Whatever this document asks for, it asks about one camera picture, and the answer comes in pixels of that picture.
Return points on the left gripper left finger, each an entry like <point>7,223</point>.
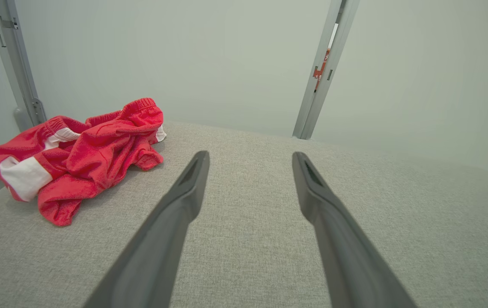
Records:
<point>158,239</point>

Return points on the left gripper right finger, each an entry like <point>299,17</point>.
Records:
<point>346,256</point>

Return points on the red shorts white trim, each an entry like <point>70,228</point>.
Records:
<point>98,158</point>

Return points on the grey partition post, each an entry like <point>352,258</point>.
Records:
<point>15,64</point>
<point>304,107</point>
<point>317,107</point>

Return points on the red tag on post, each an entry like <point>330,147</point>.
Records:
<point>321,70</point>

